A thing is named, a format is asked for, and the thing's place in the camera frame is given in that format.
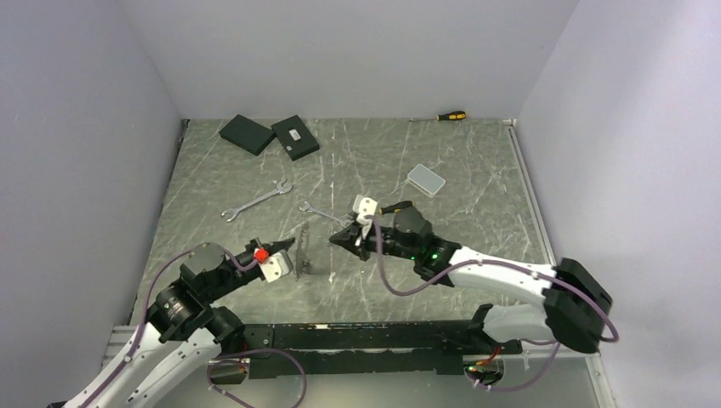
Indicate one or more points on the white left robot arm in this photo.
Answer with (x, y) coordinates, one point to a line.
(181, 330)

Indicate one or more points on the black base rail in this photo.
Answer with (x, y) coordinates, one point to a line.
(443, 347)

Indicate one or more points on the metal arc keyring plate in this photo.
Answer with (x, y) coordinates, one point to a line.
(303, 265)

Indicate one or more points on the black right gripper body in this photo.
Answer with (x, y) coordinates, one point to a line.
(390, 246)

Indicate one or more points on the yellow black screwdriver near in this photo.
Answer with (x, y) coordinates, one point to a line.
(396, 207)

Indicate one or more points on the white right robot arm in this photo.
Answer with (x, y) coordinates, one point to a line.
(556, 303)

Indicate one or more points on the large silver wrench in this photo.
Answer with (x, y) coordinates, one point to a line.
(281, 188)

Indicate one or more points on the small silver wrench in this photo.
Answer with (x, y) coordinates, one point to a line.
(307, 207)

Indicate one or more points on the black flat box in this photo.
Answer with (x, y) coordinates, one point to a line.
(247, 134)

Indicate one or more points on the orange black screwdriver far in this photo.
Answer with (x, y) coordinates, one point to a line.
(453, 116)

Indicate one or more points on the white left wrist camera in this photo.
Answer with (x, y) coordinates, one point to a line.
(273, 266)

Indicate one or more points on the black box with label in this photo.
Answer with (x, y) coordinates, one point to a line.
(297, 140)

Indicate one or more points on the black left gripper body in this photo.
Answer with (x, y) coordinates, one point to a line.
(240, 277)

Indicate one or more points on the clear plastic box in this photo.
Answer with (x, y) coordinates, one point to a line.
(425, 180)

